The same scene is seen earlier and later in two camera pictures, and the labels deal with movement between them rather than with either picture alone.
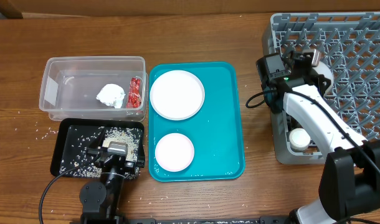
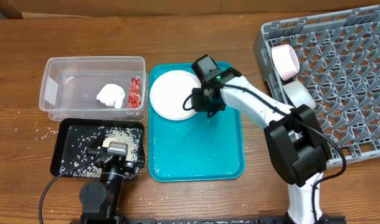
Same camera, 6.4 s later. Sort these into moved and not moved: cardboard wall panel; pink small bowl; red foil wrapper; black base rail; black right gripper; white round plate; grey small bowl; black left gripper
Moved: grey small bowl; pink small bowl; black right gripper
Not moved: white round plate; black base rail; cardboard wall panel; red foil wrapper; black left gripper
